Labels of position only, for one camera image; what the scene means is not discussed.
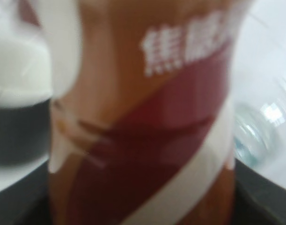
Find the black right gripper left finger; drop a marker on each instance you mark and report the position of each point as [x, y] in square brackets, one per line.
[18, 199]

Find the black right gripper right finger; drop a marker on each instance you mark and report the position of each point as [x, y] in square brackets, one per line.
[258, 201]

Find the brown Nescafe coffee bottle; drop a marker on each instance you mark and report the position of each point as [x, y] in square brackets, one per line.
[141, 117]

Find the clear water bottle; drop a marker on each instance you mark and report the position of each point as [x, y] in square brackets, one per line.
[259, 84]

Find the dark grey mug rear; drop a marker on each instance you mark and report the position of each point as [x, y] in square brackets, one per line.
[25, 90]

